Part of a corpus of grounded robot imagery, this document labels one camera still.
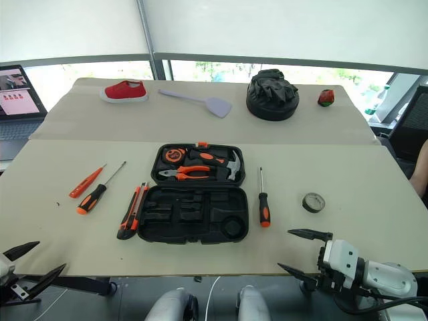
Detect thin white cable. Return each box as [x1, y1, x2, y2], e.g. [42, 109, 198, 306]
[204, 275, 222, 321]

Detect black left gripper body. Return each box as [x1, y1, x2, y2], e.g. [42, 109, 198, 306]
[0, 272, 33, 302]

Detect hammer with orange black handle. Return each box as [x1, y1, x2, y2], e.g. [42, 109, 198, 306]
[189, 149, 244, 183]

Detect seated person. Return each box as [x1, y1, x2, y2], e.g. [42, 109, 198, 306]
[409, 138, 428, 199]

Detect black gloves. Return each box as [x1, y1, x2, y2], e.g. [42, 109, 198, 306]
[250, 68, 299, 105]

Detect black orange screwdriver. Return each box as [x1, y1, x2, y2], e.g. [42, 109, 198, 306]
[76, 160, 128, 215]
[256, 166, 272, 229]

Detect grey window frame post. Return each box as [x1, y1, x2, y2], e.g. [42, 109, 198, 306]
[134, 0, 158, 81]

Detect white roller blind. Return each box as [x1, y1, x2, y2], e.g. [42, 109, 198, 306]
[0, 0, 150, 64]
[142, 0, 428, 70]

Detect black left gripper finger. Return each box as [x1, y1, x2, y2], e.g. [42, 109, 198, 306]
[3, 241, 41, 262]
[25, 263, 68, 301]

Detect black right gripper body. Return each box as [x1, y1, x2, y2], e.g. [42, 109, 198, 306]
[315, 245, 349, 294]

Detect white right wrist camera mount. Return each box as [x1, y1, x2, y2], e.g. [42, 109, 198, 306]
[322, 239, 360, 290]

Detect dark table frame bar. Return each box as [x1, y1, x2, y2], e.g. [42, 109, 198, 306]
[19, 274, 118, 298]

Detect orange black tape measure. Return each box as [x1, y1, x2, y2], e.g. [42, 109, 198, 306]
[163, 147, 184, 165]

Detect lavender plastic spatula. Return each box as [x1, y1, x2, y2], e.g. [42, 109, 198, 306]
[157, 88, 233, 119]

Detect red green toy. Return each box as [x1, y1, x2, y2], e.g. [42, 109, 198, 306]
[317, 88, 336, 108]

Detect orange tester screwdriver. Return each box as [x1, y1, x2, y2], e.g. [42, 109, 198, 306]
[68, 163, 108, 199]

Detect orange black utility knife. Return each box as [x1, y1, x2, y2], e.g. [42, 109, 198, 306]
[116, 181, 150, 241]

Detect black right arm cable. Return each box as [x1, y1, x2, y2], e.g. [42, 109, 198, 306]
[333, 286, 428, 316]

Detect grey rounded shell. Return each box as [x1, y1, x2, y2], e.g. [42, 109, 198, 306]
[144, 288, 199, 321]
[237, 285, 273, 321]

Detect black electrical tape roll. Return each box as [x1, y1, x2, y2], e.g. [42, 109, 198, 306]
[302, 192, 326, 214]

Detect black round cushion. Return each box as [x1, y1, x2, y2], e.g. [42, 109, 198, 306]
[245, 82, 300, 122]

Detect black tool case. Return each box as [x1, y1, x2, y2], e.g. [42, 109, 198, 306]
[136, 142, 251, 246]

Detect grey laptop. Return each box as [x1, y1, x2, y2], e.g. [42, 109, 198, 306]
[0, 64, 48, 162]

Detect orange handled pliers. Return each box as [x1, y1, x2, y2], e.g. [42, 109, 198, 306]
[157, 164, 212, 183]

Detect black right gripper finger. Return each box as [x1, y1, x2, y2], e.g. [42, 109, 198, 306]
[287, 228, 334, 242]
[277, 262, 318, 293]

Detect red canvas shoe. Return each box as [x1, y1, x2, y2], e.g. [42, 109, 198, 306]
[99, 80, 150, 104]

